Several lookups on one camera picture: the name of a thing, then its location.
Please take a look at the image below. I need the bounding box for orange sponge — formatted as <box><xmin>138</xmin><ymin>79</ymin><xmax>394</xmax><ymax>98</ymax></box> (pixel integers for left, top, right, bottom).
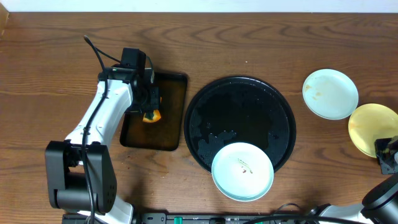
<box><xmin>142</xmin><ymin>97</ymin><xmax>162</xmax><ymax>123</ymax></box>

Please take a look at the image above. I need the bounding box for yellow plastic plate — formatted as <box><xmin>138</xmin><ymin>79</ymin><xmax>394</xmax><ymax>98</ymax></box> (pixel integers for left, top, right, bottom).
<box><xmin>348</xmin><ymin>103</ymin><xmax>397</xmax><ymax>158</ymax></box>

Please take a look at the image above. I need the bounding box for pale green plastic plate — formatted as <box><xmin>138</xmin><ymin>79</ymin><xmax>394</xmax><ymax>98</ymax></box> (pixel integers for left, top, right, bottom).
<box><xmin>302</xmin><ymin>69</ymin><xmax>359</xmax><ymax>120</ymax></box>

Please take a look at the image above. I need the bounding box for light blue plastic plate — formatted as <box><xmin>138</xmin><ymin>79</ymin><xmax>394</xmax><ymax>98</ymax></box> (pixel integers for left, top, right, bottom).
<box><xmin>211</xmin><ymin>142</ymin><xmax>274</xmax><ymax>202</ymax></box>

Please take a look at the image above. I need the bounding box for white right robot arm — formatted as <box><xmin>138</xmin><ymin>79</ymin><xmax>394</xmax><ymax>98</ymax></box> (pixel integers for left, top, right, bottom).
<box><xmin>311</xmin><ymin>136</ymin><xmax>397</xmax><ymax>223</ymax></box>

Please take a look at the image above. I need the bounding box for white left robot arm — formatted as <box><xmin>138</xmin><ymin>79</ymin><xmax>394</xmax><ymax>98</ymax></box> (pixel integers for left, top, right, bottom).
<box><xmin>45</xmin><ymin>67</ymin><xmax>160</xmax><ymax>223</ymax></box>

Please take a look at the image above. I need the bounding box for rectangular black water tray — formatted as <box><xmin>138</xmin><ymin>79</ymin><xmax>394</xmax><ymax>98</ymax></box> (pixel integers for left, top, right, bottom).
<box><xmin>119</xmin><ymin>72</ymin><xmax>188</xmax><ymax>151</ymax></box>

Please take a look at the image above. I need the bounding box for round black tray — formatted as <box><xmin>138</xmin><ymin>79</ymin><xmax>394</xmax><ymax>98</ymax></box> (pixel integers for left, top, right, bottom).
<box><xmin>184</xmin><ymin>76</ymin><xmax>297</xmax><ymax>172</ymax></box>

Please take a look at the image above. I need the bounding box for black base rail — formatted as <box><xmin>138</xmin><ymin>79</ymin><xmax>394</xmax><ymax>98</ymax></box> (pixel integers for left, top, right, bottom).
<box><xmin>61</xmin><ymin>213</ymin><xmax>316</xmax><ymax>224</ymax></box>

